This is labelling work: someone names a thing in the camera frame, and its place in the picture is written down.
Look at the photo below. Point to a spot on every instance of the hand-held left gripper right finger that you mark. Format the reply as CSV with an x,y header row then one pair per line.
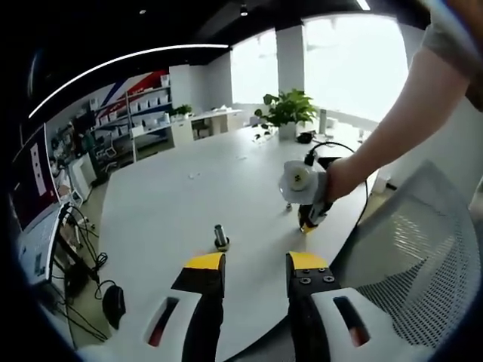
x,y
309,281

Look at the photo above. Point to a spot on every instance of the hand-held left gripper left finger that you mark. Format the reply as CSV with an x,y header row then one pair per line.
x,y
202,279

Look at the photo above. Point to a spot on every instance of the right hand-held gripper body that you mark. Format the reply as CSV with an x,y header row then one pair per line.
x,y
298,181

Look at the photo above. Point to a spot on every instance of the person's right hand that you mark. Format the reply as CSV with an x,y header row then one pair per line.
x,y
345,179

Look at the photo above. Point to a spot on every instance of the small black desk object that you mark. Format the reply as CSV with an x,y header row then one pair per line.
x,y
303,137

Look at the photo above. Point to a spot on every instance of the green potted plant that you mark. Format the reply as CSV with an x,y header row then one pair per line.
x,y
290,111

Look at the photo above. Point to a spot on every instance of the white low cabinet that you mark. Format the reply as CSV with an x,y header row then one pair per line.
x,y
215,122

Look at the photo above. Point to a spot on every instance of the grey mesh office chair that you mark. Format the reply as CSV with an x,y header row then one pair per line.
x,y
419,256

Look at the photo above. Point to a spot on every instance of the small green plant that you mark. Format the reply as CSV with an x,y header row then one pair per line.
x,y
182,110

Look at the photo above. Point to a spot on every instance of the white floor appliance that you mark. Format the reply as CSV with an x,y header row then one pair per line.
x,y
82,179

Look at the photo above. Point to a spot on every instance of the metal shelf with white bins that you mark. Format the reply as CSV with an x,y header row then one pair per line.
x,y
149,102

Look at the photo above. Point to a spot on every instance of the ceiling light strip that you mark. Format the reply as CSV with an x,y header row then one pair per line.
x,y
363,3
113,61

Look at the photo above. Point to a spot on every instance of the open laptop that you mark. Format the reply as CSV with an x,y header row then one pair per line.
x,y
35,177

